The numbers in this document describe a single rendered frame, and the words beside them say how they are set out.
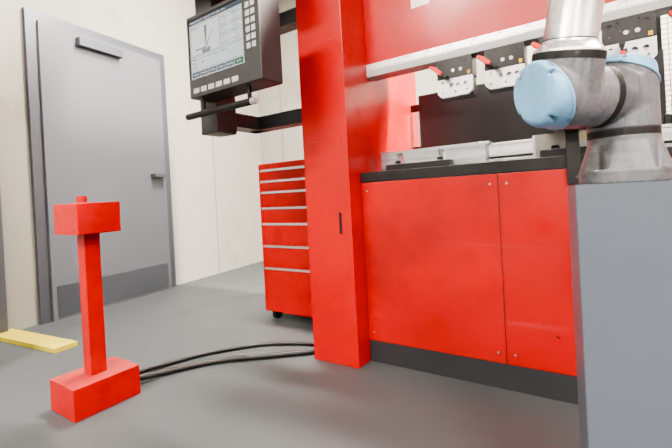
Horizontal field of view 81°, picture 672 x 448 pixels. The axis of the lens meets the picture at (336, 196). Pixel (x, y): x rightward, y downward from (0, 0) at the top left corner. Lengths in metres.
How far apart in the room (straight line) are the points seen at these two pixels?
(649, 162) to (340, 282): 1.31
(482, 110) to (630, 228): 1.58
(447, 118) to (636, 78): 1.58
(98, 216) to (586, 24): 1.64
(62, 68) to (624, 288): 3.49
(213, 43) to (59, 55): 1.94
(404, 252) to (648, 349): 1.08
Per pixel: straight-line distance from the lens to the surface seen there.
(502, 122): 2.31
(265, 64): 1.63
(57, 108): 3.52
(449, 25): 1.91
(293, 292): 2.49
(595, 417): 0.94
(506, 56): 1.80
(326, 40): 1.93
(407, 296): 1.81
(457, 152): 1.79
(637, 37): 1.77
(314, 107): 1.89
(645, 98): 0.90
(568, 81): 0.77
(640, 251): 0.86
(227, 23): 1.82
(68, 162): 3.49
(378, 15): 2.08
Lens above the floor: 0.78
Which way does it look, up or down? level
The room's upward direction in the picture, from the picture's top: 3 degrees counter-clockwise
